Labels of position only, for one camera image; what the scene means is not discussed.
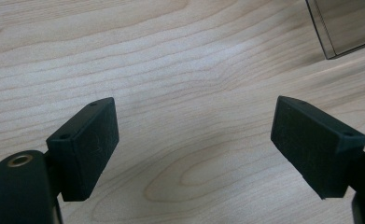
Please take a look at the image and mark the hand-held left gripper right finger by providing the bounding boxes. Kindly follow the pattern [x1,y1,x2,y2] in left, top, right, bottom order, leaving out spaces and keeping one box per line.
[270,95,365,200]

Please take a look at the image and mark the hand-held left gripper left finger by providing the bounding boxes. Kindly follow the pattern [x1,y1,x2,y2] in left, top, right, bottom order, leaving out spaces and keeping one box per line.
[45,96,120,203]

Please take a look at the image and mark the clear smoky plastic box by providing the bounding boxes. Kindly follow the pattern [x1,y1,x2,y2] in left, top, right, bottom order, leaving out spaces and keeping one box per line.
[304,0,365,61]

